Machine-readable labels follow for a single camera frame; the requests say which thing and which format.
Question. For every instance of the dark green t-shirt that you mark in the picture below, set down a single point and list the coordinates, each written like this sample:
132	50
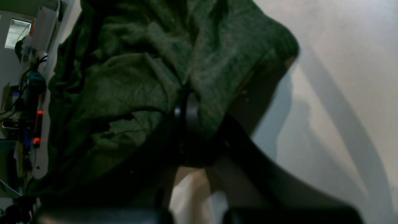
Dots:
122	68

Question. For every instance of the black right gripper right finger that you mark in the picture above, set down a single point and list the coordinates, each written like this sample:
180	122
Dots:
258	191

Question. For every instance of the teal black cordless drill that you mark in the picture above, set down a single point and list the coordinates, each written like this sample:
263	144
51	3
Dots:
33	85

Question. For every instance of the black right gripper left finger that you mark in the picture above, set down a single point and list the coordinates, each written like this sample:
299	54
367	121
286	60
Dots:
134	192

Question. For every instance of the orange black utility knife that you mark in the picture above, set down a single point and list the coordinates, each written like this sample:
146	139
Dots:
38	130

